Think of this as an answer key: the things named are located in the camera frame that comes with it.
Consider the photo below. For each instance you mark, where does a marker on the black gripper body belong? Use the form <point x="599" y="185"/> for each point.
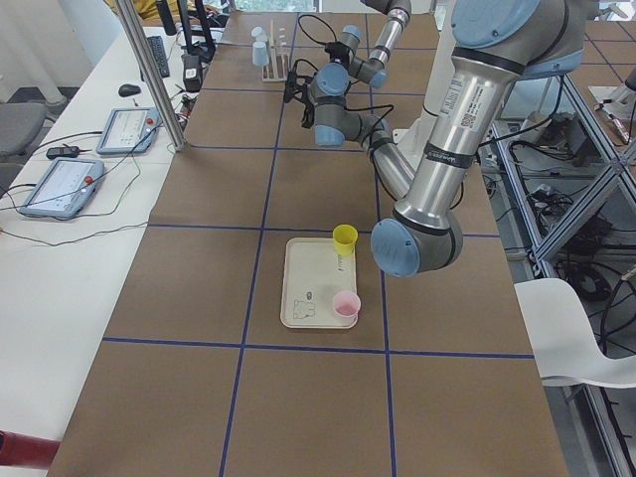
<point x="307" y="116"/>

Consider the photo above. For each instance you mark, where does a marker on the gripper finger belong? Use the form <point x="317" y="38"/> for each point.
<point x="307" y="120"/>

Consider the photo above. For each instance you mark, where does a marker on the light blue cup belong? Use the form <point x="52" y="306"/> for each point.
<point x="258" y="34"/>

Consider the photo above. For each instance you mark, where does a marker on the yellow cup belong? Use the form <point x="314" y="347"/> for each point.
<point x="345" y="238"/>

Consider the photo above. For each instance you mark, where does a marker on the pink cup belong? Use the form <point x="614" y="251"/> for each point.
<point x="347" y="304"/>

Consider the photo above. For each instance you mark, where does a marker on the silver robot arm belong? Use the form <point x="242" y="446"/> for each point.
<point x="497" y="43"/>
<point x="373" y="70"/>

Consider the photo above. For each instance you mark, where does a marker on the black keyboard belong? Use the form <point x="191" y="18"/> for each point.
<point x="158" y="53"/>

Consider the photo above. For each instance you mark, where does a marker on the cream rabbit tray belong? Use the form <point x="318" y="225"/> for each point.
<point x="313" y="273"/>

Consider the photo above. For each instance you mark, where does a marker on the person in yellow shirt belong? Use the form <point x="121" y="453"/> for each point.
<point x="147" y="9"/>

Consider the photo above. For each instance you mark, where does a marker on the black computer mouse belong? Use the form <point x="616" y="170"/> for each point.
<point x="128" y="89"/>

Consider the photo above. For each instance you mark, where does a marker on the far teach pendant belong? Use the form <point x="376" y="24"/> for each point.
<point x="128" y="130"/>

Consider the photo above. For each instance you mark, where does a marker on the teach pendant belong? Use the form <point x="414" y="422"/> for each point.
<point x="128" y="130"/>
<point x="65" y="189"/>

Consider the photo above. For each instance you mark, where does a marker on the near teach pendant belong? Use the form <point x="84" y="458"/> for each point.
<point x="65" y="189"/>

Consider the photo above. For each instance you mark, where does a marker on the white chair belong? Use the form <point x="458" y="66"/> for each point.
<point x="562" y="340"/>

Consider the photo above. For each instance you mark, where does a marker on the red cylinder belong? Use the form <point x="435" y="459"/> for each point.
<point x="26" y="451"/>

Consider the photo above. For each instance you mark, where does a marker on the white wire cup rack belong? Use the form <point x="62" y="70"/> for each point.
<point x="277" y="67"/>

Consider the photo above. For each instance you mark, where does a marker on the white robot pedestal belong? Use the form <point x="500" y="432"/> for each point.
<point x="412" y="140"/>

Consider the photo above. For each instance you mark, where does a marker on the aluminium frame post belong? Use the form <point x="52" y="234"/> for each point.
<point x="136" y="36"/>

